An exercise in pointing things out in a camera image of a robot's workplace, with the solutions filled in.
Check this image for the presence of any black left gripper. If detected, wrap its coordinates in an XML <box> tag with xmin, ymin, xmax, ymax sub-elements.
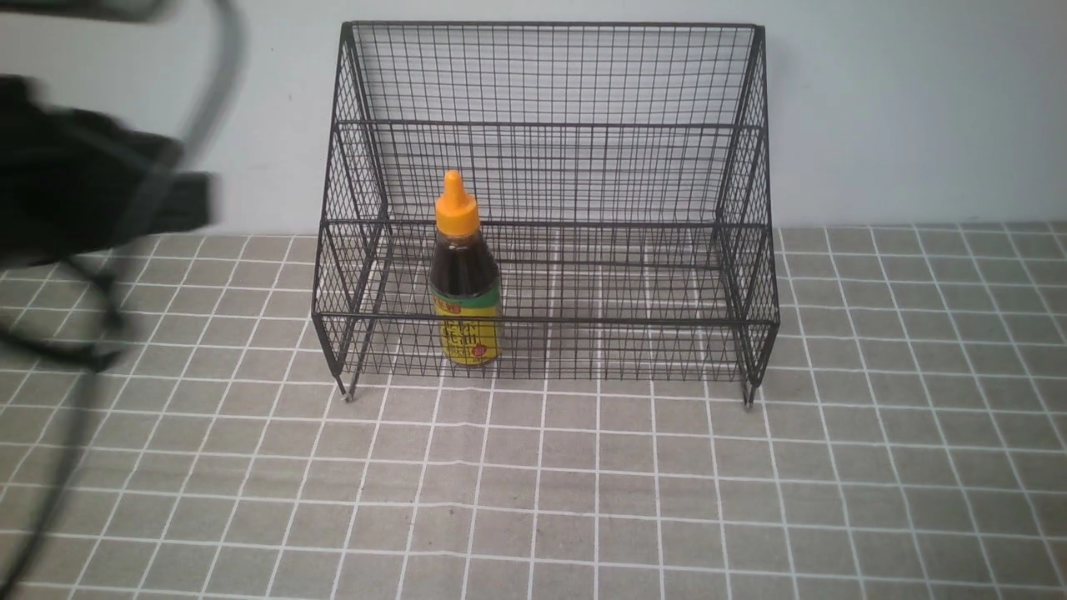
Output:
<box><xmin>1</xmin><ymin>75</ymin><xmax>182</xmax><ymax>267</ymax></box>

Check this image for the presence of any oyster sauce bottle yellow cap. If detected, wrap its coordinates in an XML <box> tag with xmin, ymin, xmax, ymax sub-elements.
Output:
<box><xmin>429</xmin><ymin>170</ymin><xmax>501</xmax><ymax>368</ymax></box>

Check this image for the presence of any grey checked tablecloth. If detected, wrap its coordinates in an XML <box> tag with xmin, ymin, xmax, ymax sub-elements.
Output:
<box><xmin>17</xmin><ymin>222</ymin><xmax>1066</xmax><ymax>599</ymax></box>

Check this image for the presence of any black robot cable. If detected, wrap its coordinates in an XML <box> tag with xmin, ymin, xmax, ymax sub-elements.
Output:
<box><xmin>0</xmin><ymin>0</ymin><xmax>246</xmax><ymax>584</ymax></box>

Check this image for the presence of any black wire mesh shelf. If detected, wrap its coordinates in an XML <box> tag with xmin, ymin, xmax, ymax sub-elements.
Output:
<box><xmin>312</xmin><ymin>20</ymin><xmax>781</xmax><ymax>408</ymax></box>

